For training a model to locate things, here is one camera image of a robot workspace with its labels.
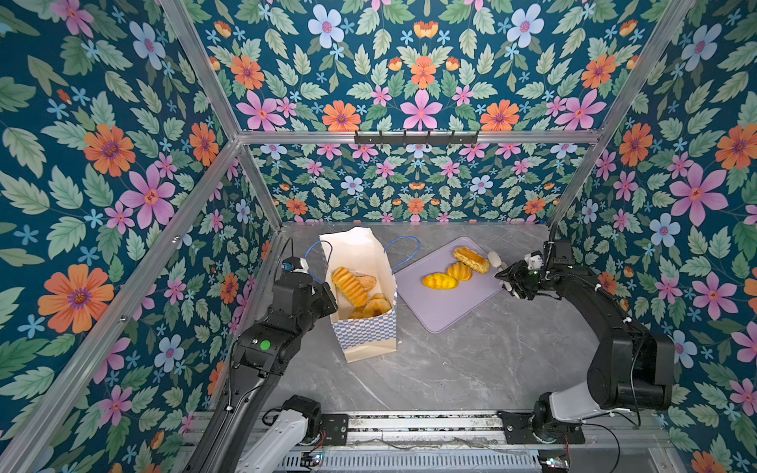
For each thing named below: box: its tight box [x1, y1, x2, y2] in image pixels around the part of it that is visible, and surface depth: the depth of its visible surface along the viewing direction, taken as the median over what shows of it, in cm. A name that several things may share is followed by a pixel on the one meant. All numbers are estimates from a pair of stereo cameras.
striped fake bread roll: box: [445, 261, 474, 282], surface depth 103 cm
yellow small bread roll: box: [420, 271, 459, 291], surface depth 101 cm
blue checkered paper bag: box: [319, 226, 398, 363], surface depth 80 cm
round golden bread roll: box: [358, 274, 378, 292], surface depth 100 cm
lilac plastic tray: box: [395, 236, 503, 335], surface depth 101 cm
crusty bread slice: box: [453, 246, 491, 274], surface depth 106 cm
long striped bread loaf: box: [331, 266, 370, 307], surface depth 93 cm
